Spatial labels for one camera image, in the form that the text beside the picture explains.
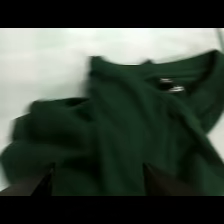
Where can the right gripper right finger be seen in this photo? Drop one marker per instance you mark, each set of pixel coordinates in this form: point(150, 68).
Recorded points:
point(159, 185)

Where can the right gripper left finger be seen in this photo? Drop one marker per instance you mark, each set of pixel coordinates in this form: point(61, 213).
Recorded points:
point(38, 186)

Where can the dark green T-shirt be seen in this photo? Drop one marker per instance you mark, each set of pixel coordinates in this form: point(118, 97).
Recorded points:
point(133, 133)

